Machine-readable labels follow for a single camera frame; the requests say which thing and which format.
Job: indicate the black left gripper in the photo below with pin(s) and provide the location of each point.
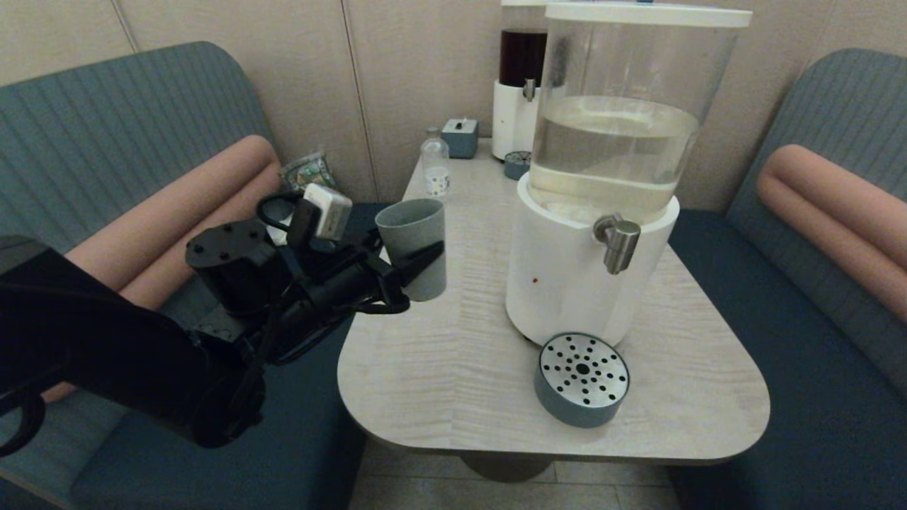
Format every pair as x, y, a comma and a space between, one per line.
340, 290

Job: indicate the grey-blue plastic cup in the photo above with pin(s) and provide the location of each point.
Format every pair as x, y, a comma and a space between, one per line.
414, 227

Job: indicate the silver metal dispenser tap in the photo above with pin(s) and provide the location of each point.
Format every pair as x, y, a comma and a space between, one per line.
618, 244

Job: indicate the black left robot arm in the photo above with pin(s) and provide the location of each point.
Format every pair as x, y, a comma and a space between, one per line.
106, 354

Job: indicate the clear plastic bottle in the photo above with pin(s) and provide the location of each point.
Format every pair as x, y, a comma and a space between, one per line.
436, 173

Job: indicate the crinkled snack bag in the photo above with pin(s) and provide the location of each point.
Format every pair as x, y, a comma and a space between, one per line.
312, 172

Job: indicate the small blue square box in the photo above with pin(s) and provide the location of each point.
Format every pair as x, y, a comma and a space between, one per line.
460, 139

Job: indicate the small blue drip tray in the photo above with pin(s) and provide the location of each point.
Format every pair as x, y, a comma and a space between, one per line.
516, 165

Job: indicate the clear water dispenser white base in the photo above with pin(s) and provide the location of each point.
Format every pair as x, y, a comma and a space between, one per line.
560, 269

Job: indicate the dark drink dispenser white base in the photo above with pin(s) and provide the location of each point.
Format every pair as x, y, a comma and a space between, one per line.
511, 120

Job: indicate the large blue perforated drip tray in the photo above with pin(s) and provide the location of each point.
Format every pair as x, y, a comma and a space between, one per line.
581, 375

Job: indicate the pink bolster beside snack bag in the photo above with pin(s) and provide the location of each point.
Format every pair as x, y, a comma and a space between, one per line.
177, 212

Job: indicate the blue bench holding snack bag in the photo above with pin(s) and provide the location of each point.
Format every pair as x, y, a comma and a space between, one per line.
142, 106

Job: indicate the empty blue upholstered bench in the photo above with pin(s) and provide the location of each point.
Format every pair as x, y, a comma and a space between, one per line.
793, 368

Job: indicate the pink bolster on empty bench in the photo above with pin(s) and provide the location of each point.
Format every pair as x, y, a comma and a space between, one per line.
836, 212

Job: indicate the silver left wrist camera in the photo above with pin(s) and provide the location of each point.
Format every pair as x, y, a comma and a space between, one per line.
327, 210

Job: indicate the brass table pedestal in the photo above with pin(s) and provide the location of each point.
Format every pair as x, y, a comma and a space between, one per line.
506, 467

